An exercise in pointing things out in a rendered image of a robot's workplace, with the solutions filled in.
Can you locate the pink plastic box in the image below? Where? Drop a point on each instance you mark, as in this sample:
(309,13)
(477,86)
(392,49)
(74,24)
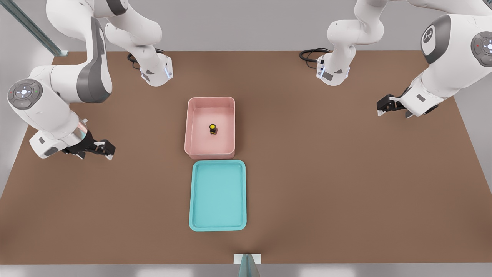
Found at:
(207,148)

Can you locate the yellow and black button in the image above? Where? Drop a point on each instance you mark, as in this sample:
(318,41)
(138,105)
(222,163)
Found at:
(213,129)

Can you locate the pale blue-green tray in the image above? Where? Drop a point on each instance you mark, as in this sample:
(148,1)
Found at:
(217,196)

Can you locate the silver frame post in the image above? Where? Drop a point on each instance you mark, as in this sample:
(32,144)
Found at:
(34,29)
(247,265)

